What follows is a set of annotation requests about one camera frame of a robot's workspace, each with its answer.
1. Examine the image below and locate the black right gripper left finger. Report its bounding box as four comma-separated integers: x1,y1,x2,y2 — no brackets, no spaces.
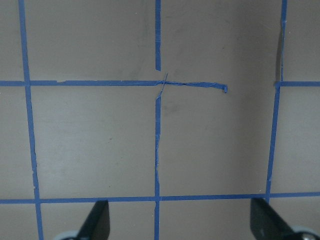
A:
53,199,111,240

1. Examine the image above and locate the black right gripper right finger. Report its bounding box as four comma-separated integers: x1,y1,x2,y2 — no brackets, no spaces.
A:
250,198,320,240

